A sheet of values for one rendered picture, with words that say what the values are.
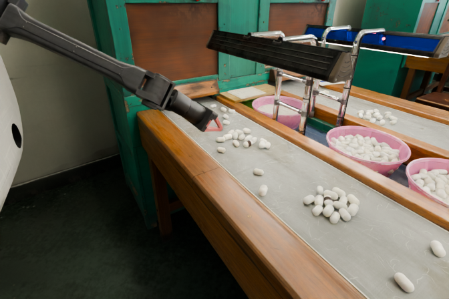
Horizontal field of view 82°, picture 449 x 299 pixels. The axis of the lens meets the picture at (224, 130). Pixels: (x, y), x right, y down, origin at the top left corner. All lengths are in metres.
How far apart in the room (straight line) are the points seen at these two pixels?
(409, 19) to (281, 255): 3.08
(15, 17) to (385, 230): 0.95
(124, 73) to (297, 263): 0.56
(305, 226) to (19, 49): 1.77
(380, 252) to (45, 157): 1.98
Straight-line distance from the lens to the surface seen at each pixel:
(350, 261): 0.64
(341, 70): 0.68
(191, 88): 1.27
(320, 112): 1.30
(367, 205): 0.79
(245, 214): 0.64
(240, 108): 1.22
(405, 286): 0.63
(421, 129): 1.34
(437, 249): 0.73
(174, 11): 1.25
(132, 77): 0.67
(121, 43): 1.17
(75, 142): 2.14
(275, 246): 0.59
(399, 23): 3.44
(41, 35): 0.73
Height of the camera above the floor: 1.21
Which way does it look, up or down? 27 degrees down
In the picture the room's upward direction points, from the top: straight up
